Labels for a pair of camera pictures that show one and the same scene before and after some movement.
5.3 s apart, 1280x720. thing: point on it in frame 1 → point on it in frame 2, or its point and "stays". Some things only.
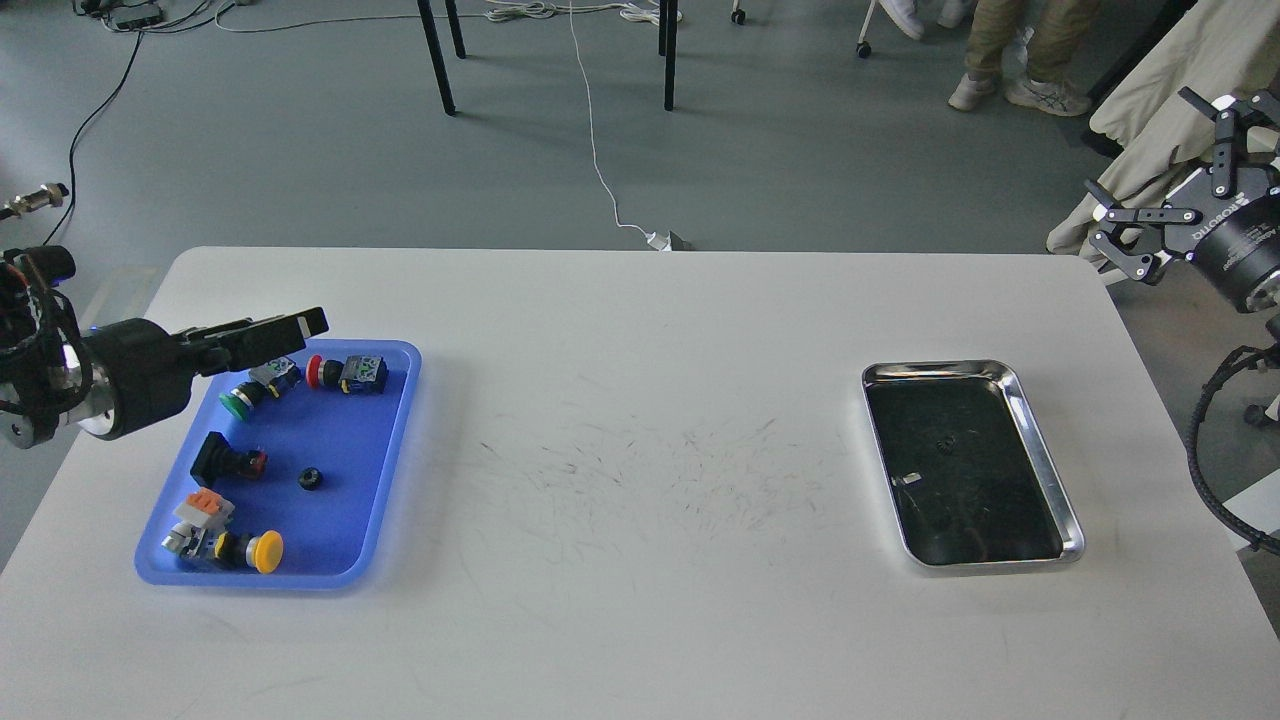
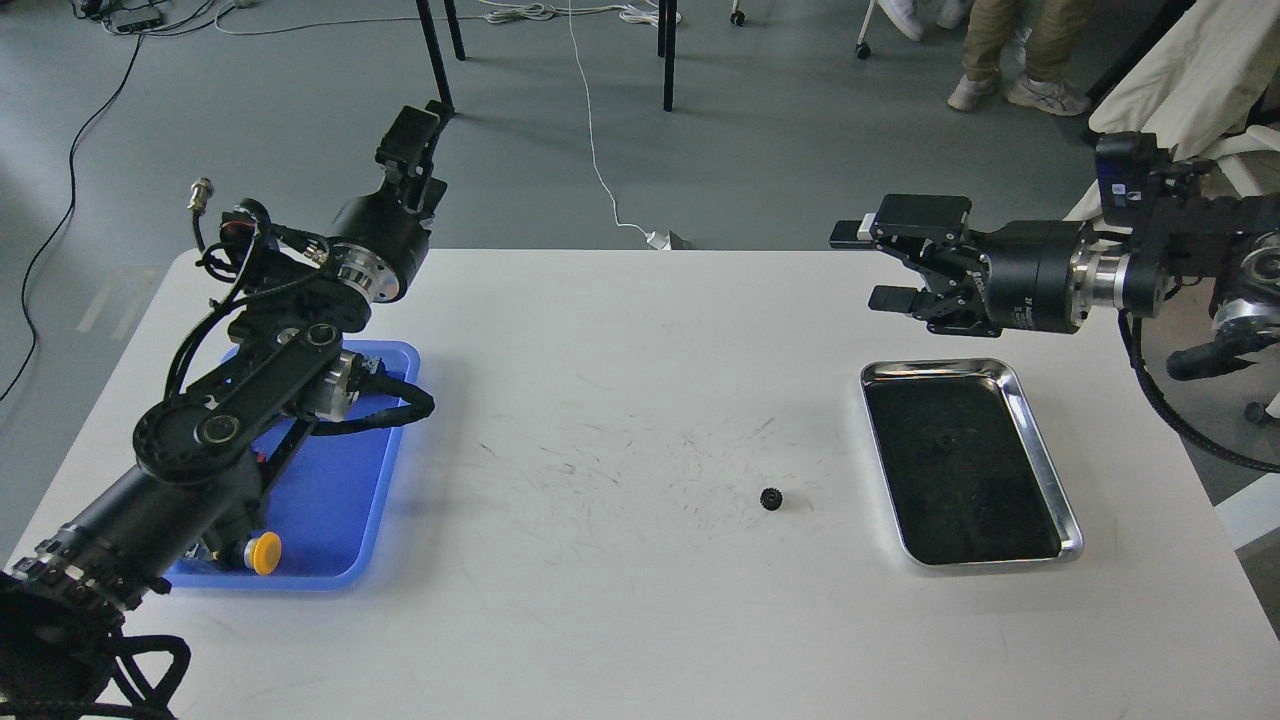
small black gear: x=309 y=478 → x=771 y=498
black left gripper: x=141 y=374 → x=378 y=247
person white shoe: x=967 y=90 stays
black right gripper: x=1235 y=245 → x=1028 y=275
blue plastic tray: x=306 y=447 stays
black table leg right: x=668 y=11 stays
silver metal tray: x=967 y=474 stays
